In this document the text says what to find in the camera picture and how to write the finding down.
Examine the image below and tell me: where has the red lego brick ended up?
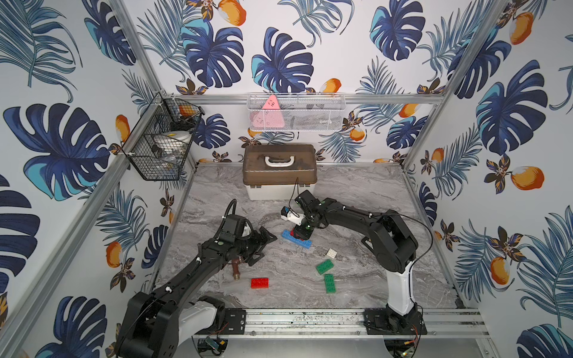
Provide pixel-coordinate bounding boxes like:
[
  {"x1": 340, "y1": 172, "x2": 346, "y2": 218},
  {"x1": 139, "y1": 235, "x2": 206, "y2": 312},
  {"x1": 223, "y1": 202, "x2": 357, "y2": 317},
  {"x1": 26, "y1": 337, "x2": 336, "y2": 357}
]
[
  {"x1": 290, "y1": 230, "x2": 302, "y2": 240},
  {"x1": 251, "y1": 277, "x2": 269, "y2": 289}
]

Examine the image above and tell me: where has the brown lidded storage box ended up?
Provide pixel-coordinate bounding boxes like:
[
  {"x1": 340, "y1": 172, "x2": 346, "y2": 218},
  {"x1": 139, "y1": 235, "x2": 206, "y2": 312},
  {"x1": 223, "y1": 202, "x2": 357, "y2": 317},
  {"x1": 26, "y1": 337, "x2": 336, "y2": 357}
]
[{"x1": 243, "y1": 144, "x2": 318, "y2": 201}]

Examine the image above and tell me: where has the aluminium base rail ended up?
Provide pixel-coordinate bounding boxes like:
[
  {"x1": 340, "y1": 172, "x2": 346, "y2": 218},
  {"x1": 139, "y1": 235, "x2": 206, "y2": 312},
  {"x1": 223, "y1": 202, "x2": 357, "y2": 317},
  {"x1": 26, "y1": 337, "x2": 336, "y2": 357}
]
[{"x1": 120, "y1": 307, "x2": 489, "y2": 340}]

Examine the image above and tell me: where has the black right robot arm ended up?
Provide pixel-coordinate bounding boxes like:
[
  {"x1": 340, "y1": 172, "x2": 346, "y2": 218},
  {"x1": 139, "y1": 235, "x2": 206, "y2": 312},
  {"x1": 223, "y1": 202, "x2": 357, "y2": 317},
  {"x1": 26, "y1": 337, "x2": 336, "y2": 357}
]
[{"x1": 285, "y1": 190, "x2": 419, "y2": 316}]

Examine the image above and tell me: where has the small white lego brick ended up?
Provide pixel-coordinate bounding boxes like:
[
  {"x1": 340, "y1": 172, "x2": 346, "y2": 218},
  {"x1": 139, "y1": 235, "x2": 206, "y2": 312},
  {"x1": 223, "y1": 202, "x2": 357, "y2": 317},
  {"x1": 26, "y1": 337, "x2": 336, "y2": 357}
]
[{"x1": 326, "y1": 249, "x2": 337, "y2": 259}]

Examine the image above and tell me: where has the white mesh wall basket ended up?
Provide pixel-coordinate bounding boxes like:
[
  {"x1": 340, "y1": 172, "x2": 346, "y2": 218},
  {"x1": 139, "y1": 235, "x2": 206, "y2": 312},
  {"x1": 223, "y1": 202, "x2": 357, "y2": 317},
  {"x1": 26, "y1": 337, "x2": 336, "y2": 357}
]
[{"x1": 246, "y1": 93, "x2": 346, "y2": 131}]

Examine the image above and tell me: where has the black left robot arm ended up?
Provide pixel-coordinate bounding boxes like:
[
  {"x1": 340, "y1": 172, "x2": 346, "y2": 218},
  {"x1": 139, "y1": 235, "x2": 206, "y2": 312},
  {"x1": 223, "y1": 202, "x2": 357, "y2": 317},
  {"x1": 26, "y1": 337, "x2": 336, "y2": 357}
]
[{"x1": 113, "y1": 200, "x2": 277, "y2": 357}]

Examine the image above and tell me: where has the blue lego brick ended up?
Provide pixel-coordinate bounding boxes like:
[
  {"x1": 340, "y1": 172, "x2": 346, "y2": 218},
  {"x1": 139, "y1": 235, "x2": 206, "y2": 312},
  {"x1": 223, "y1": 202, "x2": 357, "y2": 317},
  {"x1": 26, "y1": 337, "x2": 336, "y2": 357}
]
[
  {"x1": 293, "y1": 238, "x2": 313, "y2": 249},
  {"x1": 281, "y1": 230, "x2": 298, "y2": 243}
]

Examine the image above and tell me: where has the black wire basket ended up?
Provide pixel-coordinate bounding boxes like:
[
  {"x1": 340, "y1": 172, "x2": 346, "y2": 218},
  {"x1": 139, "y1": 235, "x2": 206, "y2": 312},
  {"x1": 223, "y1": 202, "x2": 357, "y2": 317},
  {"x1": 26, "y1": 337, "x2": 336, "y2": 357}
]
[{"x1": 121, "y1": 93, "x2": 204, "y2": 182}]

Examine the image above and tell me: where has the pink triangle card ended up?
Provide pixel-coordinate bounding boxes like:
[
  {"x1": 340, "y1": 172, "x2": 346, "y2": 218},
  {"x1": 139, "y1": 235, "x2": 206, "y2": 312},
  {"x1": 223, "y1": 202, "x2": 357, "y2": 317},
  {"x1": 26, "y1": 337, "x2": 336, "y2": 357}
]
[{"x1": 251, "y1": 95, "x2": 285, "y2": 131}]

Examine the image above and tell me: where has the green lego brick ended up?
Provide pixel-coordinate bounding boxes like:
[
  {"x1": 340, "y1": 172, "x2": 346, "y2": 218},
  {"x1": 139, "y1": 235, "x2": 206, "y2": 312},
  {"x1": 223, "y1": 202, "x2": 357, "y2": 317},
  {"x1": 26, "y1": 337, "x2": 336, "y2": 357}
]
[
  {"x1": 323, "y1": 274, "x2": 337, "y2": 294},
  {"x1": 316, "y1": 259, "x2": 334, "y2": 275}
]

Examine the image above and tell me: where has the white object in basket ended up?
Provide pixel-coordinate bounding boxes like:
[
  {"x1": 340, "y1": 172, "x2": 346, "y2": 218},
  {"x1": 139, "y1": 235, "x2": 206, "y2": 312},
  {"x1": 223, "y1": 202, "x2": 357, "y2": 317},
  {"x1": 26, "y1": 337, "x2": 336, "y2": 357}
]
[{"x1": 152, "y1": 131, "x2": 192, "y2": 157}]

